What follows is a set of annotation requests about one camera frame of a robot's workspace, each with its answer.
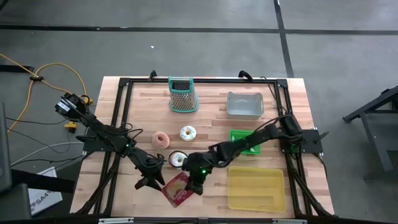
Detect white plastic bin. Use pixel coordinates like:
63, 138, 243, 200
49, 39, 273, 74
226, 91, 266, 121

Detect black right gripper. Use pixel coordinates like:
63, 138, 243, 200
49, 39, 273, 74
185, 166, 208, 196

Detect pink sprinkled donut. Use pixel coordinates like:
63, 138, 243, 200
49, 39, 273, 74
151, 131, 171, 150

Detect white iced donut blue stripes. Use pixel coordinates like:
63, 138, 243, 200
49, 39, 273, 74
179, 124, 198, 142
168, 150, 188, 169

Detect metal box grater teal trim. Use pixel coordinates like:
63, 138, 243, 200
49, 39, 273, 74
167, 75, 200, 114

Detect green plastic basket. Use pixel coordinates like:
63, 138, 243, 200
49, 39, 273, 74
228, 129, 262, 156

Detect white floor cable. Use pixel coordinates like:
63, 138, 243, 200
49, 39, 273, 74
10, 141, 85, 167

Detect white labelled box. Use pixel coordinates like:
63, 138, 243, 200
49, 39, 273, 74
28, 166, 63, 216

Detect black table cable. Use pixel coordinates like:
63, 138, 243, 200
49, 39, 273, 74
260, 75, 289, 115

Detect silver frame bracket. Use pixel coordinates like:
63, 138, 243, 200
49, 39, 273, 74
271, 218, 308, 224
98, 217, 135, 224

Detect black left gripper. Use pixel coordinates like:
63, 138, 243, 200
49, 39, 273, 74
134, 154, 167, 191

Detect red plastic snack packet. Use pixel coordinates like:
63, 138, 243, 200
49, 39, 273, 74
160, 171, 195, 208

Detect black aluminium table frame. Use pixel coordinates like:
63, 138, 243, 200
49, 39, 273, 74
73, 77, 336, 218

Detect yellow floor cable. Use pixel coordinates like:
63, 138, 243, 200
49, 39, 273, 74
0, 52, 94, 133

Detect black strap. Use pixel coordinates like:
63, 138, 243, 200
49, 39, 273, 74
11, 169, 76, 194

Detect black floor bar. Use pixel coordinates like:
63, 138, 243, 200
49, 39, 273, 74
0, 64, 35, 74

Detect yellow plug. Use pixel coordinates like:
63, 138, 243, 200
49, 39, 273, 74
64, 121, 78, 134

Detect yellow translucent plastic bin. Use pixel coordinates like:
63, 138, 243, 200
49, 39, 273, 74
227, 166, 287, 214

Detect black floor cable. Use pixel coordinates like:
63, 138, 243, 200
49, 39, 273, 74
5, 116, 86, 156

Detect black metal stand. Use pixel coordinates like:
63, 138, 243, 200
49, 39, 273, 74
342, 85, 398, 174

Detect dark grey case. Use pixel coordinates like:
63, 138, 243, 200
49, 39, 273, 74
0, 102, 34, 222

